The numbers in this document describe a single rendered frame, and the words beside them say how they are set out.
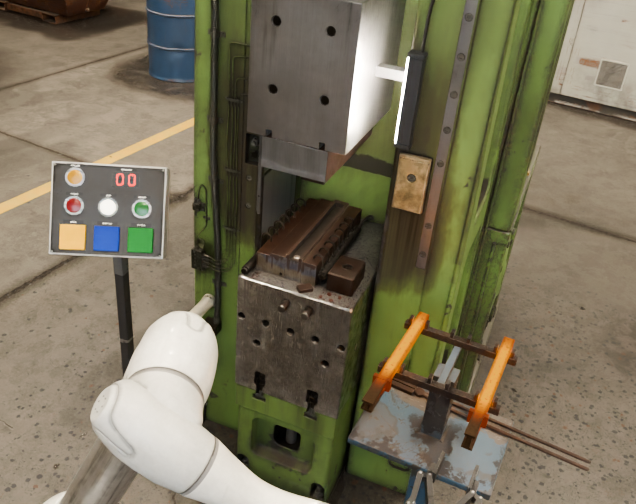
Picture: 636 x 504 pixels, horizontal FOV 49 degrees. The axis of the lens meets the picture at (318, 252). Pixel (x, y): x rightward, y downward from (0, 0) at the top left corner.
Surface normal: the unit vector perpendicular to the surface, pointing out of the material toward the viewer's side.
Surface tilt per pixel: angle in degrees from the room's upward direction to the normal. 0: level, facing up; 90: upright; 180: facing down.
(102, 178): 60
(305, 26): 90
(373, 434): 0
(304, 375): 90
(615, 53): 90
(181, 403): 40
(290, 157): 90
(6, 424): 0
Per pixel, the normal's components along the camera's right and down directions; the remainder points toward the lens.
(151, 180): 0.08, 0.04
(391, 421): 0.08, -0.85
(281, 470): -0.37, 0.45
